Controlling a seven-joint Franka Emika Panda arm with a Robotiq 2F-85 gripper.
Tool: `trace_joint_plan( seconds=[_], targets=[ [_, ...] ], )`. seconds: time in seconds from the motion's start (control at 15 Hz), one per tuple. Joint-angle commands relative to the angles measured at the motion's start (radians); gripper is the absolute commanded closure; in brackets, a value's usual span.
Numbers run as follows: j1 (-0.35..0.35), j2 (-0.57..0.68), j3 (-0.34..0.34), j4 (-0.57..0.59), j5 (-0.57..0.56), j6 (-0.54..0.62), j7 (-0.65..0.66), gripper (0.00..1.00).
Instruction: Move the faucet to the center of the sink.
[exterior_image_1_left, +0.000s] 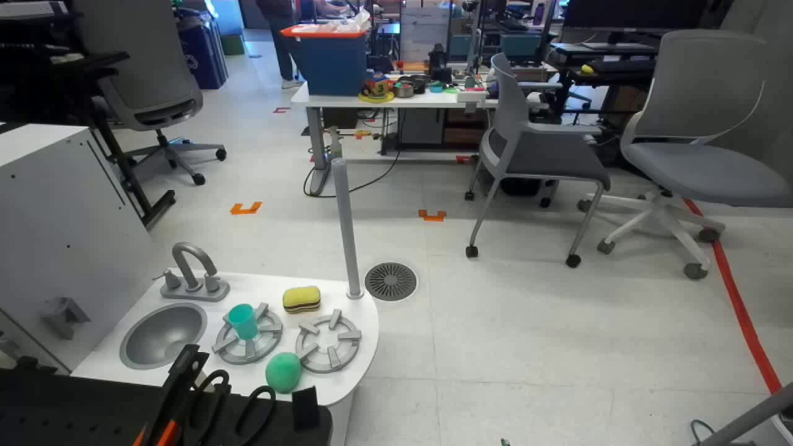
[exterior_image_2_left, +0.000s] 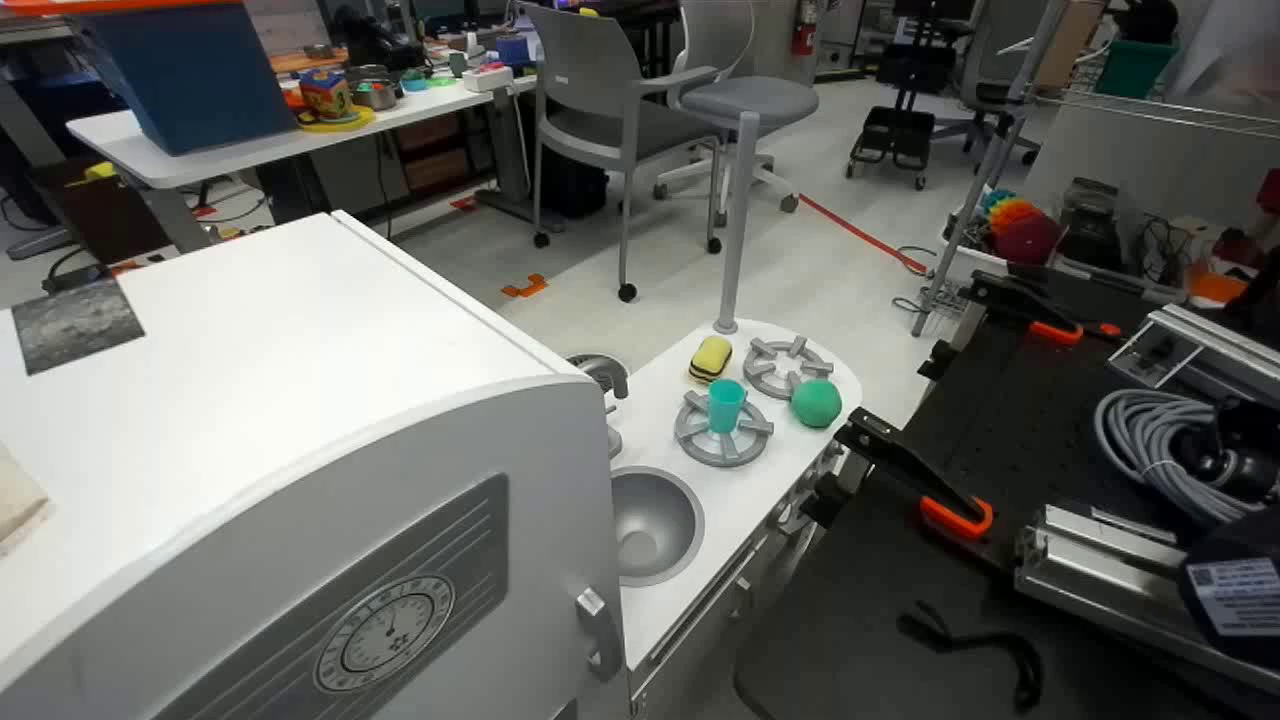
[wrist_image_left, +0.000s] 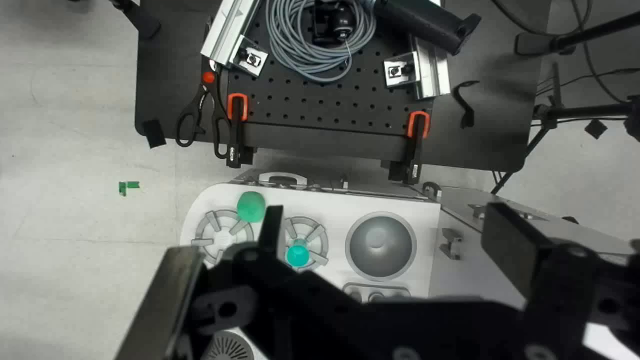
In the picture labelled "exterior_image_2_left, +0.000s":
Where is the dark grey toy faucet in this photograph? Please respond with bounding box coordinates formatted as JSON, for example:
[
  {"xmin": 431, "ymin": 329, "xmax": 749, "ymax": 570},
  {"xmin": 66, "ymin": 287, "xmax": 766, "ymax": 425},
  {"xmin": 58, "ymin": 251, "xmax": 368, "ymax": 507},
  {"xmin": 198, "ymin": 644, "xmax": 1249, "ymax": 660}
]
[{"xmin": 568, "ymin": 352, "xmax": 634, "ymax": 406}]

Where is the grey round sink bowl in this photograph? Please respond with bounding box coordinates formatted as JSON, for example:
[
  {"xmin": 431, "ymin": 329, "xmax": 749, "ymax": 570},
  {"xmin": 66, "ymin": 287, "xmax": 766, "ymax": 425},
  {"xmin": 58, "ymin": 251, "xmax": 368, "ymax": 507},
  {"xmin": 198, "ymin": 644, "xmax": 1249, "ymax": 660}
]
[{"xmin": 607, "ymin": 464, "xmax": 708, "ymax": 592}]

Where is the white toy sink counter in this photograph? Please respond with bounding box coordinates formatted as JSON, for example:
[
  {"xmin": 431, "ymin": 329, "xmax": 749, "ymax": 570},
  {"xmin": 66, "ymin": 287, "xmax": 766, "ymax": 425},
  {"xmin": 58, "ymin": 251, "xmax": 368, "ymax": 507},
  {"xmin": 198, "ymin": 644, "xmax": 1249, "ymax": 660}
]
[{"xmin": 606, "ymin": 316, "xmax": 870, "ymax": 720}]

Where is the yellow sponge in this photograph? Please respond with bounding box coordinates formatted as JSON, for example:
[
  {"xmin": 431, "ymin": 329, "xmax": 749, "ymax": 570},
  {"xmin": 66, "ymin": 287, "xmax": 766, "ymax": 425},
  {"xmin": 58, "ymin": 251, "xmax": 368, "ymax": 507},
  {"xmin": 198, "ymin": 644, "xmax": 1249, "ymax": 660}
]
[{"xmin": 683, "ymin": 331, "xmax": 735, "ymax": 383}]

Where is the teal plastic cup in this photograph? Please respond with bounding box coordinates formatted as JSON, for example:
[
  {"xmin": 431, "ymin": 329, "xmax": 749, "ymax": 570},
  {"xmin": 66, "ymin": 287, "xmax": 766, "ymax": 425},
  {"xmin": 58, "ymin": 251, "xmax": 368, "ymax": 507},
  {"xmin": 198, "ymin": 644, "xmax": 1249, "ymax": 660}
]
[{"xmin": 706, "ymin": 376, "xmax": 749, "ymax": 437}]

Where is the small orange floor tape piece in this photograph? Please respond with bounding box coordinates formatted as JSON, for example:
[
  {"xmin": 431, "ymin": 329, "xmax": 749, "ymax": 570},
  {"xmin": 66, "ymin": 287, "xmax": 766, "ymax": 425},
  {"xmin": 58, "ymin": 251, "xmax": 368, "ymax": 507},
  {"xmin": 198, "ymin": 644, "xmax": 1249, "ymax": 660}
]
[{"xmin": 499, "ymin": 269, "xmax": 556, "ymax": 302}]

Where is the white upright pole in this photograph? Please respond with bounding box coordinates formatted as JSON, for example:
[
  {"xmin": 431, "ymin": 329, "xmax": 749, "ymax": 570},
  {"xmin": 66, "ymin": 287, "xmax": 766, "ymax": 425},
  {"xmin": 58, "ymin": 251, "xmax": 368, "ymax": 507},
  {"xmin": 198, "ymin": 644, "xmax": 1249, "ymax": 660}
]
[{"xmin": 712, "ymin": 106, "xmax": 766, "ymax": 335}]

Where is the green ball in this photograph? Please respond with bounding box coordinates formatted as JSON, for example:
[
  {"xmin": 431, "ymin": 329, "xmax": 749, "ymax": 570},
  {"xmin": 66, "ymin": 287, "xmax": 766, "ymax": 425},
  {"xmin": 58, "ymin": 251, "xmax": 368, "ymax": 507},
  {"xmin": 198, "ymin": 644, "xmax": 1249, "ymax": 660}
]
[{"xmin": 787, "ymin": 376, "xmax": 846, "ymax": 433}]

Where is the orange floor tape line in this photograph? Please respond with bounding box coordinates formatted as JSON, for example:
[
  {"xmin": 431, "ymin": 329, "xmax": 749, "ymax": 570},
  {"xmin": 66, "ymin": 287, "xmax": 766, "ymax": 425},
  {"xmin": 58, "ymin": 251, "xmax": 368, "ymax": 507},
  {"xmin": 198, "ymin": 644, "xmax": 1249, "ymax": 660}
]
[{"xmin": 796, "ymin": 193, "xmax": 931, "ymax": 280}]

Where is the grey four-leg chair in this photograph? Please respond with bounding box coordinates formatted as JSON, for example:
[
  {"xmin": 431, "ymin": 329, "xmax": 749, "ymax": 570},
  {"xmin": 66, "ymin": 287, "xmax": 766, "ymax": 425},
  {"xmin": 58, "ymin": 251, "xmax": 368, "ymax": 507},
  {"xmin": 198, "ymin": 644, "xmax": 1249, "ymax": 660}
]
[{"xmin": 515, "ymin": 2, "xmax": 733, "ymax": 302}]

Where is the grey swivel office chair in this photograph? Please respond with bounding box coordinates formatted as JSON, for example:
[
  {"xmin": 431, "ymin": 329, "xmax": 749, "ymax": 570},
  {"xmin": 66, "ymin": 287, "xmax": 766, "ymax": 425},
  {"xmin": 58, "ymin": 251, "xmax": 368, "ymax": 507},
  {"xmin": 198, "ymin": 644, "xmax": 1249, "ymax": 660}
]
[{"xmin": 670, "ymin": 0, "xmax": 826, "ymax": 215}]

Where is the black rolling cart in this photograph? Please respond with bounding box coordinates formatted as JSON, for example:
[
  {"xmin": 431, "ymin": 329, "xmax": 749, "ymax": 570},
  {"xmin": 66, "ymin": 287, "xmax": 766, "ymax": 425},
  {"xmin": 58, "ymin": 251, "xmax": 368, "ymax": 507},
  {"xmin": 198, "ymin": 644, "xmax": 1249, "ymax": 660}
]
[{"xmin": 846, "ymin": 0, "xmax": 975, "ymax": 186}]

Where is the large white toy kitchen cabinet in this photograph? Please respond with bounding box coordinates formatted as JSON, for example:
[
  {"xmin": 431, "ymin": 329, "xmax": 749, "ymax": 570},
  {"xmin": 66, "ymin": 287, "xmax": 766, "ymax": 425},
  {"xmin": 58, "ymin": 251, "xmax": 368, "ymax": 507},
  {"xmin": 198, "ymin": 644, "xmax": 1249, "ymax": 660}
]
[{"xmin": 0, "ymin": 206, "xmax": 634, "ymax": 720}]

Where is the red fire extinguisher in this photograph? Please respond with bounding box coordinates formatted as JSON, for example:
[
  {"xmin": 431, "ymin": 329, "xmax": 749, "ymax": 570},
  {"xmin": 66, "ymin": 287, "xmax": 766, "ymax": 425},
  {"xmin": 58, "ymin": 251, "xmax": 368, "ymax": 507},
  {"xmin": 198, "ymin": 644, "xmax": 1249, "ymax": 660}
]
[{"xmin": 787, "ymin": 0, "xmax": 822, "ymax": 62}]

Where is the metal tripod stand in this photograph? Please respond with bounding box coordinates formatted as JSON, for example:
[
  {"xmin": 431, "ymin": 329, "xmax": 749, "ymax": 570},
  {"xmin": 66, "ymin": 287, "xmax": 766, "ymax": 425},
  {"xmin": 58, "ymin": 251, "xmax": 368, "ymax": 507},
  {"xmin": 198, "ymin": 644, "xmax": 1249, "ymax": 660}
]
[{"xmin": 889, "ymin": 51, "xmax": 1061, "ymax": 338}]

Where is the yellow plate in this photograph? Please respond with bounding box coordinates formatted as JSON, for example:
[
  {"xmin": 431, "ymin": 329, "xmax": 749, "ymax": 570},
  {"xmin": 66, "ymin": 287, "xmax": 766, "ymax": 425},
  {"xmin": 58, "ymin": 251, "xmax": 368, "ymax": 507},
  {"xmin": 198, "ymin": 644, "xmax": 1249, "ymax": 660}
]
[{"xmin": 296, "ymin": 105, "xmax": 381, "ymax": 136}]

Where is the rainbow coloured toy ball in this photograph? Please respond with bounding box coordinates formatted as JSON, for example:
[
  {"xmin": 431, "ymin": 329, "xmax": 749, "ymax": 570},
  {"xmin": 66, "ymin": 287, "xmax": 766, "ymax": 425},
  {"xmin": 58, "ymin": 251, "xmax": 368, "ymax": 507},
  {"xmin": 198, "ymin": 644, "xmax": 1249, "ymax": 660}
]
[{"xmin": 985, "ymin": 193, "xmax": 1070, "ymax": 273}]

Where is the colourful toy on table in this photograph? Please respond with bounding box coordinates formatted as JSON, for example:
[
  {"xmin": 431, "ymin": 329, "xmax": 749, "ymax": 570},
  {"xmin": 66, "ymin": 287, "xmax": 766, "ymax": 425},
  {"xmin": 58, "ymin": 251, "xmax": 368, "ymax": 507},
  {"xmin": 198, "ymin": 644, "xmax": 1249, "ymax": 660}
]
[{"xmin": 296, "ymin": 62, "xmax": 357, "ymax": 123}]

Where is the white work table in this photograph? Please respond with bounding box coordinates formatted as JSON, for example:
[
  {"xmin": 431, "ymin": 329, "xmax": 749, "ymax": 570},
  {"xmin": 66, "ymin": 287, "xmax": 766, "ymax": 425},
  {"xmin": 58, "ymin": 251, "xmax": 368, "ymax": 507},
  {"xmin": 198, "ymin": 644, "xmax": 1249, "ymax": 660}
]
[{"xmin": 66, "ymin": 70, "xmax": 546, "ymax": 254}]

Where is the blue box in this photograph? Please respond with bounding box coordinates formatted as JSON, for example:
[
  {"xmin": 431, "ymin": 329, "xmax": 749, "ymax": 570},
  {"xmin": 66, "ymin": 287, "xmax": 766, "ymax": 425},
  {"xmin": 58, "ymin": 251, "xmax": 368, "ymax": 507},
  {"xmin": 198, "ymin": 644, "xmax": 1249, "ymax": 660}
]
[{"xmin": 76, "ymin": 2, "xmax": 299, "ymax": 159}]

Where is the white panel board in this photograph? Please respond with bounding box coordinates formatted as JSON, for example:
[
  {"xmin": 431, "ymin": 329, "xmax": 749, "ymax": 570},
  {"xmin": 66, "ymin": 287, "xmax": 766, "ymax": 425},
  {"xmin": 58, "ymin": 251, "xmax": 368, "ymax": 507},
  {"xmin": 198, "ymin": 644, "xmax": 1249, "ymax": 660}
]
[{"xmin": 1022, "ymin": 83, "xmax": 1280, "ymax": 239}]

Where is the green bin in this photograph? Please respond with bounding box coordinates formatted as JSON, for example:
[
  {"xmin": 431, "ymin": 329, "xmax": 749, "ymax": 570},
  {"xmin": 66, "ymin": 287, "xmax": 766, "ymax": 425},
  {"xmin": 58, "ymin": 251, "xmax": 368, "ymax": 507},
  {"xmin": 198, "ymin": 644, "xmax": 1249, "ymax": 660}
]
[{"xmin": 1093, "ymin": 30, "xmax": 1186, "ymax": 105}]

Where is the black box with white label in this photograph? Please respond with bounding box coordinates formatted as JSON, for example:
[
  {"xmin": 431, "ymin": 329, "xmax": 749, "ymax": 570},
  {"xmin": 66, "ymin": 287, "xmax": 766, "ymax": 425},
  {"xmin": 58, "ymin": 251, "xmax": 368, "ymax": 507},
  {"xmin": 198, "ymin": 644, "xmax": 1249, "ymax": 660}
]
[{"xmin": 1182, "ymin": 548, "xmax": 1280, "ymax": 644}]

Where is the black clamp with orange handle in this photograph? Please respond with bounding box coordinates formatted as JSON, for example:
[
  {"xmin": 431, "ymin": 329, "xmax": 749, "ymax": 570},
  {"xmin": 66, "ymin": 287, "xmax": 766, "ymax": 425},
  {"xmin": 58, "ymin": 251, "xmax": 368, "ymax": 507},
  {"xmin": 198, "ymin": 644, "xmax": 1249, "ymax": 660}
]
[
  {"xmin": 831, "ymin": 403, "xmax": 1002, "ymax": 543},
  {"xmin": 963, "ymin": 269, "xmax": 1129, "ymax": 352}
]

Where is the black strap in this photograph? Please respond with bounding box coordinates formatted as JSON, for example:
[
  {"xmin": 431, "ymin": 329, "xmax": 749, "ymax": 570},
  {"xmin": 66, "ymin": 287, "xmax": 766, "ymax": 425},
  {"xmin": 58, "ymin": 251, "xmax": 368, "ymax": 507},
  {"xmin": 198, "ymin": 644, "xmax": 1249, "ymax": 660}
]
[{"xmin": 896, "ymin": 600, "xmax": 1050, "ymax": 716}]

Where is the coiled grey cable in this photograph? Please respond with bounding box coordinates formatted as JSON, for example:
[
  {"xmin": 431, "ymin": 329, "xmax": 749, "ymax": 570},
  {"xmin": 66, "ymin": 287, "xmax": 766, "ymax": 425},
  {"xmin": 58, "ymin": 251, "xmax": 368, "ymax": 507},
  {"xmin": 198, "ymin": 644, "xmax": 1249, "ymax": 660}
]
[{"xmin": 1093, "ymin": 383, "xmax": 1272, "ymax": 526}]

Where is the long aluminium extrusion rail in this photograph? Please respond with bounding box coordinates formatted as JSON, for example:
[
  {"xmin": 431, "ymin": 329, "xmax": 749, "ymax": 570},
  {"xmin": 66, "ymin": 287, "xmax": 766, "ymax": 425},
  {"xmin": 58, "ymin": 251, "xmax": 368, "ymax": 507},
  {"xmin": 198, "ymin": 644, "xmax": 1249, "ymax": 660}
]
[{"xmin": 1009, "ymin": 500, "xmax": 1280, "ymax": 675}]

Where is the short aluminium extrusion frame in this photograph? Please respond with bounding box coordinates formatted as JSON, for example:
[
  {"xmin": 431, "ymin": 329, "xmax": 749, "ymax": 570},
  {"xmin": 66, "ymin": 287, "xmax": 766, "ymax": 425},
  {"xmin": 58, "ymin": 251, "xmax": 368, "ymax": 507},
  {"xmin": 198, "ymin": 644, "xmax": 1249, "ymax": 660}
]
[{"xmin": 1106, "ymin": 301, "xmax": 1280, "ymax": 406}]

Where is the black camera device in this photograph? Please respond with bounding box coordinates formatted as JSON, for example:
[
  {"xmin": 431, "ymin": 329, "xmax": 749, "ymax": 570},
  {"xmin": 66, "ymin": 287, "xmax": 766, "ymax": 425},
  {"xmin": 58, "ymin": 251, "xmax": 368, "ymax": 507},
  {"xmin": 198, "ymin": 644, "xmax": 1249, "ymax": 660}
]
[{"xmin": 1168, "ymin": 394, "xmax": 1280, "ymax": 507}]

